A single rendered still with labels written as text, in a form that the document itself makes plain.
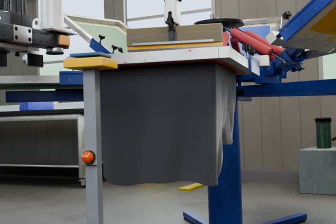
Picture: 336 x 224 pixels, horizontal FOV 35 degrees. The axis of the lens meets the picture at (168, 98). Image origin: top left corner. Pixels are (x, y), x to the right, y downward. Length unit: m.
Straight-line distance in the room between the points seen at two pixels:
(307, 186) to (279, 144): 0.98
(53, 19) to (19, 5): 0.18
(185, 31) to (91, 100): 0.67
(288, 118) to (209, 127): 4.20
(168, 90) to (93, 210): 0.50
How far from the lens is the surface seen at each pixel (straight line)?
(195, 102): 1.85
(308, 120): 5.96
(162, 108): 1.88
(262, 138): 6.11
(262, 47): 2.94
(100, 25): 4.23
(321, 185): 5.17
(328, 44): 2.93
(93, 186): 1.68
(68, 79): 2.73
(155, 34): 2.23
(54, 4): 2.27
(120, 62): 1.84
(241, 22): 3.18
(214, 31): 2.17
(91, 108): 1.67
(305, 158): 5.18
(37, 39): 2.16
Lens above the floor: 0.77
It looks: 2 degrees up
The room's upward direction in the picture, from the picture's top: 2 degrees counter-clockwise
